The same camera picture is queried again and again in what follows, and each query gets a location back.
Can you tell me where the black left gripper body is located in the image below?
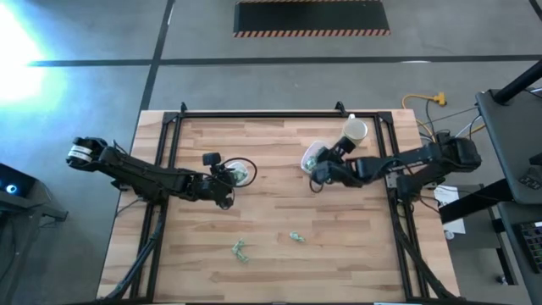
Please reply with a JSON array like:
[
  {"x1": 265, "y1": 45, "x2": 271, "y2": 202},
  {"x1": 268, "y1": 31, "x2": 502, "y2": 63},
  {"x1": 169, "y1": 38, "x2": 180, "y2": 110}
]
[{"x1": 198, "y1": 171, "x2": 236, "y2": 211}]

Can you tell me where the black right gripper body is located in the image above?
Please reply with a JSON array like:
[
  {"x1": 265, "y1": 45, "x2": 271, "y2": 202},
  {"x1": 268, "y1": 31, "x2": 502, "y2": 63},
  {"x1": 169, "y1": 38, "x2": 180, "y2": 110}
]
[{"x1": 311, "y1": 147, "x2": 361, "y2": 188}]

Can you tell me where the round clear plastic container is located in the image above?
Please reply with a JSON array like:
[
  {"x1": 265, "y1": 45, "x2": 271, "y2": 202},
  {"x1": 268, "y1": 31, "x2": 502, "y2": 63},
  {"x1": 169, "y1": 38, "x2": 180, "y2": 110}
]
[{"x1": 223, "y1": 159, "x2": 252, "y2": 188}]

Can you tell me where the rectangular clear plastic container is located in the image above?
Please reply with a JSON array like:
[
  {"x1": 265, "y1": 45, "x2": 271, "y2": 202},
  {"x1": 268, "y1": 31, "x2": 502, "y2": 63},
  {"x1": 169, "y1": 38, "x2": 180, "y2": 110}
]
[{"x1": 300, "y1": 140, "x2": 335, "y2": 175}]

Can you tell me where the tall green paper cup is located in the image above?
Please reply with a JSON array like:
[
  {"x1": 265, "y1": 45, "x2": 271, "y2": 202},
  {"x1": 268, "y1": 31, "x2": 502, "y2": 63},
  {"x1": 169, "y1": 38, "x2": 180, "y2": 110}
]
[{"x1": 339, "y1": 117, "x2": 369, "y2": 152}]

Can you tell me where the white paper sheet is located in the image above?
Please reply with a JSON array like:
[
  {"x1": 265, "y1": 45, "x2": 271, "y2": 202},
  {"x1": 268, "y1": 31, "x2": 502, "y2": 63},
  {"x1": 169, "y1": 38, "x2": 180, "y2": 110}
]
[{"x1": 433, "y1": 184, "x2": 467, "y2": 236}]

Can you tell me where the black desk leg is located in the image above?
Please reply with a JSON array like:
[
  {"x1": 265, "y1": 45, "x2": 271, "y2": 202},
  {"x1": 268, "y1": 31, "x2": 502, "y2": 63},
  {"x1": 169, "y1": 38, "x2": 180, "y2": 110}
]
[{"x1": 438, "y1": 180, "x2": 516, "y2": 225}]

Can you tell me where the black hazard-striped floor mat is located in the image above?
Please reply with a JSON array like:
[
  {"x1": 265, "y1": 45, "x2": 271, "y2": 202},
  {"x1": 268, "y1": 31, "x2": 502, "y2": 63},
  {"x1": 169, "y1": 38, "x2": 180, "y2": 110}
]
[{"x1": 233, "y1": 0, "x2": 392, "y2": 39}]

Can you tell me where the dark grey cart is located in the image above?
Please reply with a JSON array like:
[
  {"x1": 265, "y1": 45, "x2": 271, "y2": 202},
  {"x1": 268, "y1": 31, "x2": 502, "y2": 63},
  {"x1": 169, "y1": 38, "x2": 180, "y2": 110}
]
[{"x1": 0, "y1": 198, "x2": 69, "y2": 305}]

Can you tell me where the grey desk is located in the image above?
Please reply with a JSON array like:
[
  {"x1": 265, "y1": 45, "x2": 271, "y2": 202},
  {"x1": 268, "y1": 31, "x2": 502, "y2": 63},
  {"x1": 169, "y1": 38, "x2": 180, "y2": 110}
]
[
  {"x1": 495, "y1": 200, "x2": 542, "y2": 305},
  {"x1": 474, "y1": 87, "x2": 542, "y2": 205}
]

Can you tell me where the black box with blue light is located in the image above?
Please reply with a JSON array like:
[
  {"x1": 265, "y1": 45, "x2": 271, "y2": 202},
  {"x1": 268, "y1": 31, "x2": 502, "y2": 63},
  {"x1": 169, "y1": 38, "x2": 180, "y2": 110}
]
[{"x1": 0, "y1": 163, "x2": 37, "y2": 209}]

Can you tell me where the black controller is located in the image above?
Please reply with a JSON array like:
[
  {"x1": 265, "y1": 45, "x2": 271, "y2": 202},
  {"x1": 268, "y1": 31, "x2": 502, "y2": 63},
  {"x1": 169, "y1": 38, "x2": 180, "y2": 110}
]
[{"x1": 517, "y1": 165, "x2": 542, "y2": 191}]

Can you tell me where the black pole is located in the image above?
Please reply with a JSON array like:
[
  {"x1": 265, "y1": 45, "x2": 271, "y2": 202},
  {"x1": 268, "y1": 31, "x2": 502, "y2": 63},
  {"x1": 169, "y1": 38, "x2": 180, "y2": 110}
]
[{"x1": 493, "y1": 58, "x2": 542, "y2": 106}]

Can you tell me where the black keyboard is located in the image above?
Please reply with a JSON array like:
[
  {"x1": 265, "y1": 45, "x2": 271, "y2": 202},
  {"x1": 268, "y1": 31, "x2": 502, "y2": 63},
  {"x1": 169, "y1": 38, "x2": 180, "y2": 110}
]
[{"x1": 513, "y1": 219, "x2": 542, "y2": 275}]

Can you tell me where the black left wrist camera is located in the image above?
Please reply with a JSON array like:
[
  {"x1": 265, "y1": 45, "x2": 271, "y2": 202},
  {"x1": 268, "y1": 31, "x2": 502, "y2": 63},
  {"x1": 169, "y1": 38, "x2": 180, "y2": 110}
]
[{"x1": 202, "y1": 152, "x2": 223, "y2": 170}]

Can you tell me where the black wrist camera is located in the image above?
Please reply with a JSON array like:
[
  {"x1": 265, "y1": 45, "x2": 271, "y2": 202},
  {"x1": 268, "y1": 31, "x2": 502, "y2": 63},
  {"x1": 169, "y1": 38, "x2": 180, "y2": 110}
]
[
  {"x1": 332, "y1": 134, "x2": 357, "y2": 160},
  {"x1": 202, "y1": 152, "x2": 223, "y2": 170}
]

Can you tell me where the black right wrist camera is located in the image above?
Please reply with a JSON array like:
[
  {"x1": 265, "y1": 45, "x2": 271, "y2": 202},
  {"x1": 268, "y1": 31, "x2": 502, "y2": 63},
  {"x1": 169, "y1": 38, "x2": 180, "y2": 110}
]
[{"x1": 332, "y1": 134, "x2": 357, "y2": 160}]

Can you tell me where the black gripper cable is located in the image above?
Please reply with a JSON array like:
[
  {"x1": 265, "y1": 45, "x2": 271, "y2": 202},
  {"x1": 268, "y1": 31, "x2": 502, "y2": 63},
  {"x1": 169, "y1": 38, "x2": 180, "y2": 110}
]
[{"x1": 222, "y1": 157, "x2": 258, "y2": 211}]

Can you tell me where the black aluminium table frame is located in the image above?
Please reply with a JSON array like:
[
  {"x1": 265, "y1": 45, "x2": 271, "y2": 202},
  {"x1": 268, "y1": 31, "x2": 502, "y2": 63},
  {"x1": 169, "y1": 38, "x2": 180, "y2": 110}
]
[{"x1": 99, "y1": 101, "x2": 461, "y2": 304}]

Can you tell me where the yellow extension cord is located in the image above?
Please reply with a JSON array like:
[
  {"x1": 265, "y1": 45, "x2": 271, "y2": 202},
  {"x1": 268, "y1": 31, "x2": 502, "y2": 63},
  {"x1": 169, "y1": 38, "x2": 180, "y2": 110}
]
[{"x1": 401, "y1": 91, "x2": 448, "y2": 141}]

